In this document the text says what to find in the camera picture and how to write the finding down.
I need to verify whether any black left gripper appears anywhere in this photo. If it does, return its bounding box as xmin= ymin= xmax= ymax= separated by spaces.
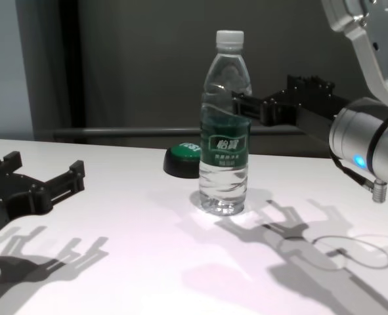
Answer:
xmin=0 ymin=150 xmax=86 ymax=244

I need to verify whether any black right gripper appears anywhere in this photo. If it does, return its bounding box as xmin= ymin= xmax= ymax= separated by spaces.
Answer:
xmin=231 ymin=74 xmax=355 ymax=146

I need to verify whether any clear water bottle green label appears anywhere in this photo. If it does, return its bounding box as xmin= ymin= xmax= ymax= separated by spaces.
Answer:
xmin=198 ymin=30 xmax=253 ymax=217

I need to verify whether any green YES button black base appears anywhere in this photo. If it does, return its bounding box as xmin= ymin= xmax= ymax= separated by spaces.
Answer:
xmin=163 ymin=141 xmax=202 ymax=179

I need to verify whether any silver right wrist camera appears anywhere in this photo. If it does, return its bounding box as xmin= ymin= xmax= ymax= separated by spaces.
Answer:
xmin=321 ymin=0 xmax=388 ymax=114

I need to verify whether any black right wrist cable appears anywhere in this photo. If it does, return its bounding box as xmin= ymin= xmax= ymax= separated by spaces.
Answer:
xmin=331 ymin=153 xmax=387 ymax=203

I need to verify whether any dark vertical partition post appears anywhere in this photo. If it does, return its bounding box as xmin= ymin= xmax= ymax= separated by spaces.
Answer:
xmin=59 ymin=0 xmax=88 ymax=145

